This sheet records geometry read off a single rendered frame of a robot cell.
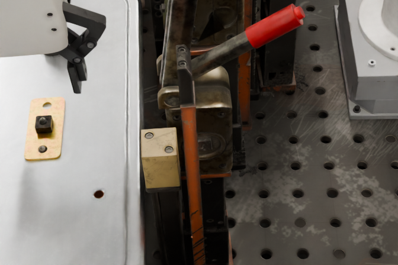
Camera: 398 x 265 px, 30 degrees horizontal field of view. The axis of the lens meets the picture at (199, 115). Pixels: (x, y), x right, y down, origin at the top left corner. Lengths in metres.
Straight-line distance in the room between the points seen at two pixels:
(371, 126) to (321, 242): 0.23
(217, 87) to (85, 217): 0.18
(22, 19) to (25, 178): 0.19
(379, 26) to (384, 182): 0.24
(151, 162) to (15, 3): 0.19
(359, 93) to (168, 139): 0.51
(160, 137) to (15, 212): 0.16
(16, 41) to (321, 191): 0.58
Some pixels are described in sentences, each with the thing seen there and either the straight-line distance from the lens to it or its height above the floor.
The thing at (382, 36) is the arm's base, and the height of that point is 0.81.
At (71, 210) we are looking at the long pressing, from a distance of 0.74.
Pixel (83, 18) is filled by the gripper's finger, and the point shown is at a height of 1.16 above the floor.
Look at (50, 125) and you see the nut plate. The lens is 0.80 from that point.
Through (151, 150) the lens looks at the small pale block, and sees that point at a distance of 0.69.
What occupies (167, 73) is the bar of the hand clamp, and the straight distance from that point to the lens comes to 0.72.
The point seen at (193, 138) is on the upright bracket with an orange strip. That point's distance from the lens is 0.64.
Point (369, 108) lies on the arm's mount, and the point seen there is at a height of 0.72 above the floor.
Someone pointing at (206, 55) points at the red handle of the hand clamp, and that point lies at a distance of 0.73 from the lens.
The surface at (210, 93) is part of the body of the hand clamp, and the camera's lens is 0.75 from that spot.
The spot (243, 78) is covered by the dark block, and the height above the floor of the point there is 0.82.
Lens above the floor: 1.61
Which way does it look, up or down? 50 degrees down
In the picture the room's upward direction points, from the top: 3 degrees counter-clockwise
